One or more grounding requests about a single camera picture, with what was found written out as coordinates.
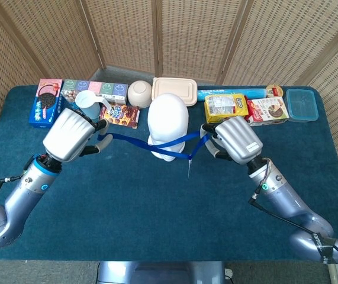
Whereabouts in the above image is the light blue plastic pitcher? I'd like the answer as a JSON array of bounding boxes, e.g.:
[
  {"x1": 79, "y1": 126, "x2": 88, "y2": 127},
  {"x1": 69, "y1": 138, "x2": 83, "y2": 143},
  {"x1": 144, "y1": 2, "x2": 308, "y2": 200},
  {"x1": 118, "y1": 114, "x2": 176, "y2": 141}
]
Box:
[{"x1": 74, "y1": 90, "x2": 112, "y2": 121}]

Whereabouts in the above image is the woven rattan folding screen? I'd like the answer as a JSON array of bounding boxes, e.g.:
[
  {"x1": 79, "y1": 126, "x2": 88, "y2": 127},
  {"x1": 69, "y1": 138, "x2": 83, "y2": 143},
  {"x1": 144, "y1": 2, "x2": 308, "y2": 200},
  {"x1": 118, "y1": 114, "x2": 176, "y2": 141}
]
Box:
[{"x1": 0, "y1": 0, "x2": 338, "y2": 208}]

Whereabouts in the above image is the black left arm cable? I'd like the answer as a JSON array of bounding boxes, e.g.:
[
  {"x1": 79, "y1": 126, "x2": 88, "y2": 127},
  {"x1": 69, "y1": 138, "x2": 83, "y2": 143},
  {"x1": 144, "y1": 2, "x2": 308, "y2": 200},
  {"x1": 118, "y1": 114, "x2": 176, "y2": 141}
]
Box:
[{"x1": 0, "y1": 174, "x2": 24, "y2": 214}]

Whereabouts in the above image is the white foam mannequin head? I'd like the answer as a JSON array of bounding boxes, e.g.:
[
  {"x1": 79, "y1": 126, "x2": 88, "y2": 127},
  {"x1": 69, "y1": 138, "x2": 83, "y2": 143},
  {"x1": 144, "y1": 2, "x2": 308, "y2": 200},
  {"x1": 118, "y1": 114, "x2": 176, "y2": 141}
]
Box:
[{"x1": 147, "y1": 92, "x2": 189, "y2": 163}]

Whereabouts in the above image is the grey robot torso base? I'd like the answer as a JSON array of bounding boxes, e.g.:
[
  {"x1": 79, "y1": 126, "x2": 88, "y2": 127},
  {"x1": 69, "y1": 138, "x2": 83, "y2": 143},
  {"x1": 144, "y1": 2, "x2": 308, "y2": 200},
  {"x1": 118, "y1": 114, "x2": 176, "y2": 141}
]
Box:
[{"x1": 96, "y1": 260, "x2": 226, "y2": 284}]

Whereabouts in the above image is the teal plastic food container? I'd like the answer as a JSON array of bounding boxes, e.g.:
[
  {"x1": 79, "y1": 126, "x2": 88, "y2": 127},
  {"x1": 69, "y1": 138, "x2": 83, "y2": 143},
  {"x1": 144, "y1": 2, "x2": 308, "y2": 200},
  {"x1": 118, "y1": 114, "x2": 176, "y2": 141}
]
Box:
[{"x1": 285, "y1": 88, "x2": 320, "y2": 122}]

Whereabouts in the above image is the light blue roll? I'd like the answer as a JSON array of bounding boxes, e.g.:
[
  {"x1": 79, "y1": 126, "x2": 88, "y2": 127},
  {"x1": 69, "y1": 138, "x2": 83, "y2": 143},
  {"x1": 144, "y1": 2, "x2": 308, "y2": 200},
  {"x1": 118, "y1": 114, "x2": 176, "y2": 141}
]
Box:
[{"x1": 197, "y1": 85, "x2": 268, "y2": 101}]

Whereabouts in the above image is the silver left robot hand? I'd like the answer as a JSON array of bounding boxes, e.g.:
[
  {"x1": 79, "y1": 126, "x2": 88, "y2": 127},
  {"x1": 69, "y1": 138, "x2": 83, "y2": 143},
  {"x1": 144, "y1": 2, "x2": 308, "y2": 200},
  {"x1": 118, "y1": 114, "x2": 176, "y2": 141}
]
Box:
[{"x1": 42, "y1": 108, "x2": 111, "y2": 163}]

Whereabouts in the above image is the blue table cloth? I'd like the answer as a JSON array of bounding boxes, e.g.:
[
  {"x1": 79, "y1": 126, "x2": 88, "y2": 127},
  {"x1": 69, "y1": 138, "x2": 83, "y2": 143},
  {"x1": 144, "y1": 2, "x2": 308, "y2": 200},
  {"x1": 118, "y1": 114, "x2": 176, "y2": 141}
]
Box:
[{"x1": 0, "y1": 85, "x2": 338, "y2": 263}]

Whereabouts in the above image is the yellow Lipo snack bag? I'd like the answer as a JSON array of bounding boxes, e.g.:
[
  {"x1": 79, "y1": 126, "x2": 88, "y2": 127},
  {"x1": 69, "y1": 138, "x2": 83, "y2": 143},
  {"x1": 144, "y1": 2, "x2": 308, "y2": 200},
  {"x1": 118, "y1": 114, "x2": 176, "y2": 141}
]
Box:
[{"x1": 204, "y1": 93, "x2": 250, "y2": 124}]

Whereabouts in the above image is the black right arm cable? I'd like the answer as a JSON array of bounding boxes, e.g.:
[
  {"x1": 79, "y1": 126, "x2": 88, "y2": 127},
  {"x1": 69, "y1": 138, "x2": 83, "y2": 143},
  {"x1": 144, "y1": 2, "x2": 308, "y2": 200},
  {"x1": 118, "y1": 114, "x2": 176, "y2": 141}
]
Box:
[{"x1": 247, "y1": 159, "x2": 338, "y2": 267}]

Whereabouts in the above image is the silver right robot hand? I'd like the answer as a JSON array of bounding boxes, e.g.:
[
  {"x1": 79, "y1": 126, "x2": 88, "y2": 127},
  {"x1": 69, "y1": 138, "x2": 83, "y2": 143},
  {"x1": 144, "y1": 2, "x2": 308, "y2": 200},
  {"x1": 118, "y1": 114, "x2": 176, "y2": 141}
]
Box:
[{"x1": 200, "y1": 115, "x2": 263, "y2": 165}]

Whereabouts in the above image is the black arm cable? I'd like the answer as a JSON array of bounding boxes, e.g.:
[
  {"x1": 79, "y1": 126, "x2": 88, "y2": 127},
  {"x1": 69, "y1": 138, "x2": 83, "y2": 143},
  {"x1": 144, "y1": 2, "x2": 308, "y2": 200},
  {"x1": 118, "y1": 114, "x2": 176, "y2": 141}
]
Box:
[
  {"x1": 247, "y1": 159, "x2": 338, "y2": 267},
  {"x1": 0, "y1": 174, "x2": 24, "y2": 214}
]

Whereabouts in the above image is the beige lidded lunch box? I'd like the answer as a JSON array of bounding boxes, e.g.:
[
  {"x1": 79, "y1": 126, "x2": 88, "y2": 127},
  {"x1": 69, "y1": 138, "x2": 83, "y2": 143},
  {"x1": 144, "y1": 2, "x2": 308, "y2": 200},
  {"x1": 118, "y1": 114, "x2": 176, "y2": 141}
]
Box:
[{"x1": 151, "y1": 76, "x2": 198, "y2": 107}]

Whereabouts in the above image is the red white pie box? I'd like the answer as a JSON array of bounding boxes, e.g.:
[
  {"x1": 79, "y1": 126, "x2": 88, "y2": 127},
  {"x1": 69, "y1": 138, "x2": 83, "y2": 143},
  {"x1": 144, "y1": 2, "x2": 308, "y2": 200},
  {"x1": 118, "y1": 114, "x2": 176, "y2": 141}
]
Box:
[{"x1": 244, "y1": 96, "x2": 290, "y2": 127}]

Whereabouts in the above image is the beige bowl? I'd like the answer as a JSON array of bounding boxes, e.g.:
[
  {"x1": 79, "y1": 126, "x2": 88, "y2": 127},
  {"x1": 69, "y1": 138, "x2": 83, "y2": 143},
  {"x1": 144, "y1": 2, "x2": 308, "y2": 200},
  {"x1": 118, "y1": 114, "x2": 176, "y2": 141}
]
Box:
[{"x1": 127, "y1": 80, "x2": 153, "y2": 108}]

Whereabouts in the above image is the small cup yellow red lid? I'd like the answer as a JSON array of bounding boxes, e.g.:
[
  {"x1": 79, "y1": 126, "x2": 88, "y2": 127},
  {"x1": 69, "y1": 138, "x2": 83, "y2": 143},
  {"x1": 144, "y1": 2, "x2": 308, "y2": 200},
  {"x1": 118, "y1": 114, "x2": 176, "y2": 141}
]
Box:
[{"x1": 265, "y1": 84, "x2": 285, "y2": 99}]

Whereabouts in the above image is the blue Oreo cookie box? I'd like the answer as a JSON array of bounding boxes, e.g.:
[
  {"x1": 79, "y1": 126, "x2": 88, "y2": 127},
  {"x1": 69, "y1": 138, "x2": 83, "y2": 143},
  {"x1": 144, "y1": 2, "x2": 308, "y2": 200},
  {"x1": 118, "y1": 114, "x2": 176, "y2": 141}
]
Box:
[{"x1": 28, "y1": 78, "x2": 66, "y2": 129}]

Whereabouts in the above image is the brown Hello Panda box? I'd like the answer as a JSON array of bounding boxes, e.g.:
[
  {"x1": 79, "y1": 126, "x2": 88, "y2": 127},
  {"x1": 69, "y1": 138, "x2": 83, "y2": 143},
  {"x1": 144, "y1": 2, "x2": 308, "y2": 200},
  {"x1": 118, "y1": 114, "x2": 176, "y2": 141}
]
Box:
[{"x1": 99, "y1": 103, "x2": 141, "y2": 130}]

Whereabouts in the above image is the pastel smiley multipack box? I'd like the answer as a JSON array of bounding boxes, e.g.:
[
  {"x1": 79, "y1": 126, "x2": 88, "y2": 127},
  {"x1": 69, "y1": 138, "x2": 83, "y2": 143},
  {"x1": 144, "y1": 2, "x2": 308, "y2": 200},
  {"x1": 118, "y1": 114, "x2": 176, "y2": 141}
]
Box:
[{"x1": 60, "y1": 79, "x2": 128, "y2": 105}]

